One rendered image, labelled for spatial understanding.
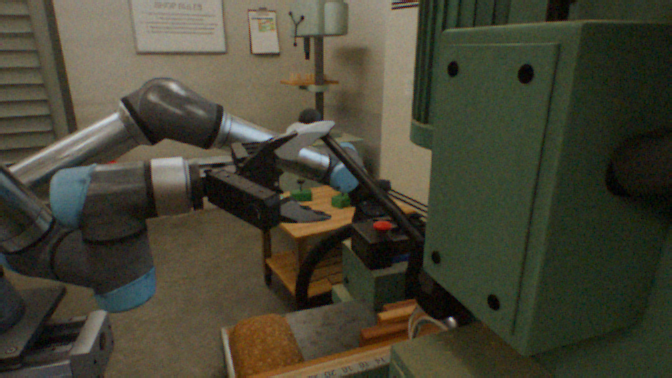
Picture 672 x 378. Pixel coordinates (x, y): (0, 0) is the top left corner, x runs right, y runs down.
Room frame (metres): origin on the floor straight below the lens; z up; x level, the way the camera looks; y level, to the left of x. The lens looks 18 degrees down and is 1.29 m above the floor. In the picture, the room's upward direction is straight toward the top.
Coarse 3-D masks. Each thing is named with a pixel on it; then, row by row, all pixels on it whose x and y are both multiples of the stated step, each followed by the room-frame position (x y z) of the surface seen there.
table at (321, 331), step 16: (336, 288) 0.68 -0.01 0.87; (336, 304) 0.58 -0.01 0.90; (352, 304) 0.58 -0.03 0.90; (288, 320) 0.54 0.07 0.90; (304, 320) 0.54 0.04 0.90; (320, 320) 0.54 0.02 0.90; (336, 320) 0.54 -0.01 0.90; (352, 320) 0.54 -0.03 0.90; (368, 320) 0.54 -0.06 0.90; (224, 336) 0.50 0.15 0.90; (304, 336) 0.50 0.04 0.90; (320, 336) 0.50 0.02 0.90; (336, 336) 0.50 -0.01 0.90; (352, 336) 0.50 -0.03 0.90; (224, 352) 0.47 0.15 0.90; (304, 352) 0.47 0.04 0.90; (320, 352) 0.47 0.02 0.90; (336, 352) 0.47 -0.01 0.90; (224, 368) 0.50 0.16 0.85
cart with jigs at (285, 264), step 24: (288, 192) 2.21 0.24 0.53; (312, 192) 2.21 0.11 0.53; (336, 192) 2.21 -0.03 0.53; (336, 216) 1.86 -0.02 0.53; (264, 240) 2.08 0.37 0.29; (264, 264) 2.08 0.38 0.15; (288, 264) 2.02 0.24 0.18; (336, 264) 2.00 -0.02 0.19; (288, 288) 1.80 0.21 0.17; (312, 288) 1.78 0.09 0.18
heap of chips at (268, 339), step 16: (256, 320) 0.49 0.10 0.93; (272, 320) 0.49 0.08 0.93; (240, 336) 0.47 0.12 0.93; (256, 336) 0.46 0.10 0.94; (272, 336) 0.46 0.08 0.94; (288, 336) 0.47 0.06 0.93; (240, 352) 0.44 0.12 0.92; (256, 352) 0.43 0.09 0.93; (272, 352) 0.43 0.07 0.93; (288, 352) 0.44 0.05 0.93; (240, 368) 0.42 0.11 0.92; (256, 368) 0.41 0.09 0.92; (272, 368) 0.42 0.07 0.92
